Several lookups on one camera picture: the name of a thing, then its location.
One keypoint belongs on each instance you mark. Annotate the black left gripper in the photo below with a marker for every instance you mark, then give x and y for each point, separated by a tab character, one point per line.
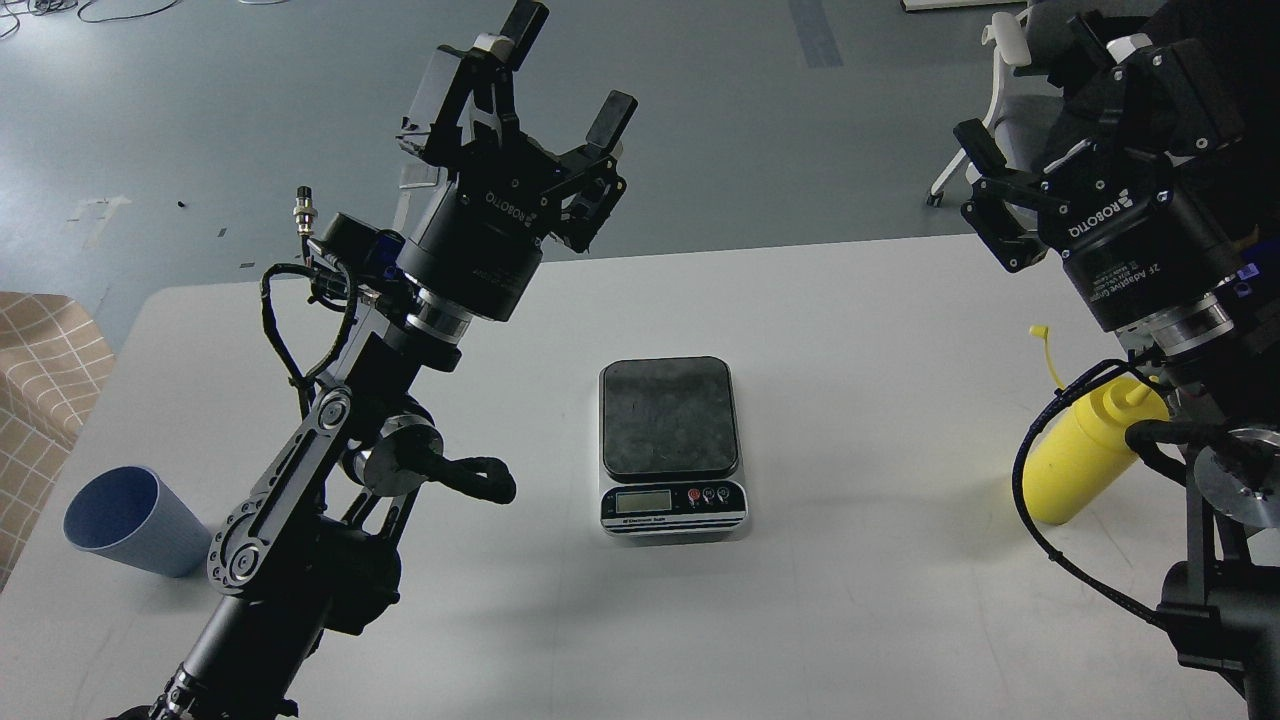
479	243

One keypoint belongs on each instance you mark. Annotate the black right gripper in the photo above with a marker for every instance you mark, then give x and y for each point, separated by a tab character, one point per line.
1132	238

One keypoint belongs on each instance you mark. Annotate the yellow squeeze seasoning bottle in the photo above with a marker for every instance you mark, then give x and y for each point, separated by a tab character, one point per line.
1084	451

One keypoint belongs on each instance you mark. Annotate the blue ribbed plastic cup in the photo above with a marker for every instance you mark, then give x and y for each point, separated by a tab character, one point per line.
129	515

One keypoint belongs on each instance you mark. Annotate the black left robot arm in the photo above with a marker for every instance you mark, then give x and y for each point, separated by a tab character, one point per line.
314	547

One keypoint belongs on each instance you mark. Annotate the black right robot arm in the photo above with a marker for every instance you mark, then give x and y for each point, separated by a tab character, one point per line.
1215	364

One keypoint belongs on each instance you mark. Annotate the black digital kitchen scale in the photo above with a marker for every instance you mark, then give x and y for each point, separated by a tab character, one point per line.
669	449

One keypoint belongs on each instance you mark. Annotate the white office chair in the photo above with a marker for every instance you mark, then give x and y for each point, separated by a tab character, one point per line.
1005	95

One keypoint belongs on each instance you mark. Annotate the person in black shirt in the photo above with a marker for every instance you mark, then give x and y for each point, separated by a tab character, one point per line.
1239	187

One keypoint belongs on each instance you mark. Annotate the beige checkered cloth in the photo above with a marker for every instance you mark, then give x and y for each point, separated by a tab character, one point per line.
54	363

